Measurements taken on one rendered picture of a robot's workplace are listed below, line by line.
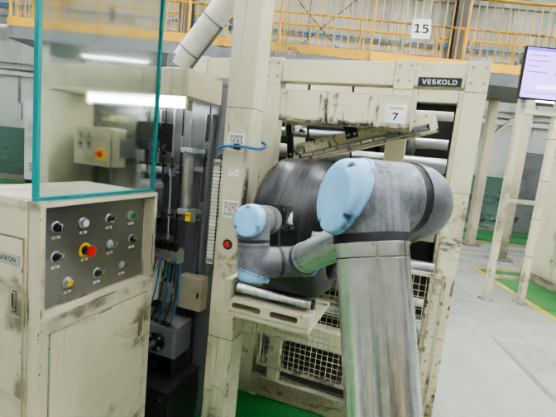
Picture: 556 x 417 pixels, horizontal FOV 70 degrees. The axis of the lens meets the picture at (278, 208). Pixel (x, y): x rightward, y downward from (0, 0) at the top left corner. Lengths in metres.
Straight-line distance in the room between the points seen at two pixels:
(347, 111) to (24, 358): 1.53
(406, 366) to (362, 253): 0.16
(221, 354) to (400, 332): 1.45
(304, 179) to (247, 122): 0.39
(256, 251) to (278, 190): 0.46
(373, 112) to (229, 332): 1.17
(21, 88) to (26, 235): 11.59
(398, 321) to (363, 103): 1.38
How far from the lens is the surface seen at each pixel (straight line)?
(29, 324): 1.51
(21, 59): 13.02
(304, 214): 1.44
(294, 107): 1.93
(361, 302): 0.59
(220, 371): 2.02
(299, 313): 1.64
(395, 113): 1.84
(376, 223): 0.58
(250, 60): 1.76
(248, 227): 1.08
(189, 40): 2.27
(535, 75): 5.32
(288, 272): 1.15
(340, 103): 1.88
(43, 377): 1.58
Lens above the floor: 1.49
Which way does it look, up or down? 8 degrees down
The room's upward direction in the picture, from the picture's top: 6 degrees clockwise
